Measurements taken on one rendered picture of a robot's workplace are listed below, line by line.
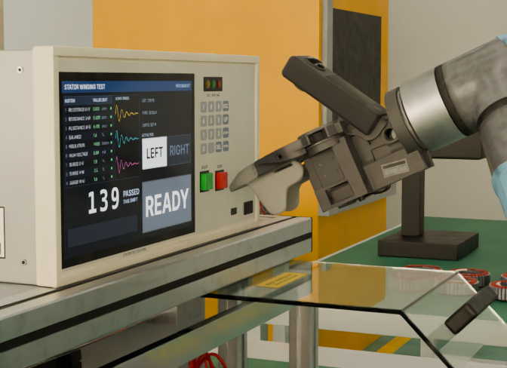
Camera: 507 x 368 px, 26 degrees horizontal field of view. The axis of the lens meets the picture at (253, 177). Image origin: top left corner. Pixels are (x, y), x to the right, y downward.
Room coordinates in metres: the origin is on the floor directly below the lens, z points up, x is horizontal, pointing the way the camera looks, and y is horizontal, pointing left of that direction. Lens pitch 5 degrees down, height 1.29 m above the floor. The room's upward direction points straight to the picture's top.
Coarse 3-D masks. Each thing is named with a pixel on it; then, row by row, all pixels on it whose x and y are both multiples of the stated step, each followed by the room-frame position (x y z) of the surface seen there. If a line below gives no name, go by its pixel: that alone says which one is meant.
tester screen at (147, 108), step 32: (64, 96) 0.94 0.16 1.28; (96, 96) 0.98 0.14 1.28; (128, 96) 1.04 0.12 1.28; (160, 96) 1.09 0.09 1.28; (64, 128) 0.94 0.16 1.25; (96, 128) 0.98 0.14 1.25; (128, 128) 1.04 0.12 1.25; (160, 128) 1.09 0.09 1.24; (64, 160) 0.94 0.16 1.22; (96, 160) 0.98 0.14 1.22; (128, 160) 1.03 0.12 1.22; (64, 192) 0.93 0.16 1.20; (128, 192) 1.03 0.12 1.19; (64, 224) 0.93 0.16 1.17; (64, 256) 0.93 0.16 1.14
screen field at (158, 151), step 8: (168, 136) 1.11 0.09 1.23; (176, 136) 1.12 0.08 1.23; (184, 136) 1.14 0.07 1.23; (144, 144) 1.06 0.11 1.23; (152, 144) 1.08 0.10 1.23; (160, 144) 1.09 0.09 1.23; (168, 144) 1.11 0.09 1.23; (176, 144) 1.12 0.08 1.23; (184, 144) 1.14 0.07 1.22; (144, 152) 1.06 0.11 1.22; (152, 152) 1.08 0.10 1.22; (160, 152) 1.09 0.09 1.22; (168, 152) 1.11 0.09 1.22; (176, 152) 1.12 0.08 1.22; (184, 152) 1.14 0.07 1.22; (144, 160) 1.06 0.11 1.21; (152, 160) 1.08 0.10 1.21; (160, 160) 1.09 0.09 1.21; (168, 160) 1.11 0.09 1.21; (176, 160) 1.12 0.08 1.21; (184, 160) 1.14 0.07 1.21; (144, 168) 1.06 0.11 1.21
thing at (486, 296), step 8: (488, 288) 1.20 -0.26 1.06; (472, 296) 1.15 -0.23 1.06; (480, 296) 1.15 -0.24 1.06; (488, 296) 1.17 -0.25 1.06; (496, 296) 1.20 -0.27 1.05; (464, 304) 1.11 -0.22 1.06; (472, 304) 1.12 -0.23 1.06; (480, 304) 1.13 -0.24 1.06; (488, 304) 1.16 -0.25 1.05; (456, 312) 1.11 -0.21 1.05; (464, 312) 1.11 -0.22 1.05; (472, 312) 1.11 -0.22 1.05; (480, 312) 1.12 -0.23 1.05; (448, 320) 1.12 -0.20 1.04; (456, 320) 1.11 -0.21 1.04; (464, 320) 1.11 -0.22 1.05; (448, 328) 1.12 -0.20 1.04; (456, 328) 1.11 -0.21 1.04
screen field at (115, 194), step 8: (88, 192) 0.97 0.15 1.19; (96, 192) 0.98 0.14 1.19; (104, 192) 0.99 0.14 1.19; (112, 192) 1.01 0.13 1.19; (120, 192) 1.02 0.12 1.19; (88, 200) 0.97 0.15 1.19; (96, 200) 0.98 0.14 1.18; (104, 200) 0.99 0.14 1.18; (112, 200) 1.01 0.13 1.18; (120, 200) 1.02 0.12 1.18; (88, 208) 0.97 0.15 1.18; (96, 208) 0.98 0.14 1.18; (104, 208) 0.99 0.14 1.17; (112, 208) 1.01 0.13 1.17; (120, 208) 1.02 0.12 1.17; (88, 216) 0.97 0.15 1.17
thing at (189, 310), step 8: (184, 304) 1.19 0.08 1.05; (192, 304) 1.20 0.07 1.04; (200, 304) 1.22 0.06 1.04; (168, 312) 1.17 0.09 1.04; (176, 312) 1.17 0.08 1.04; (184, 312) 1.18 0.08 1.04; (192, 312) 1.20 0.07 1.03; (200, 312) 1.22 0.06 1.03; (152, 320) 1.18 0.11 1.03; (160, 320) 1.18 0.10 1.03; (168, 320) 1.17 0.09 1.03; (176, 320) 1.17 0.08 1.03; (184, 320) 1.18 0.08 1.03
